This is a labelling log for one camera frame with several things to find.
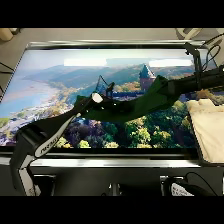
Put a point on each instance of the green shirt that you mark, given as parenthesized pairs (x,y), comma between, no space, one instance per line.
(146,103)

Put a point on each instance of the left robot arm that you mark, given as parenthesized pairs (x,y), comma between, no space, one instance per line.
(50,136)

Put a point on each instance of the cream garment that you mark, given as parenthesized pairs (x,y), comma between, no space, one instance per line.
(210,130)

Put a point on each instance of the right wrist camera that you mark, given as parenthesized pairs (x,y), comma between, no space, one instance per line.
(196,63)

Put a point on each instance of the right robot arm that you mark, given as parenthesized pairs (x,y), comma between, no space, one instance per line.
(200,81)

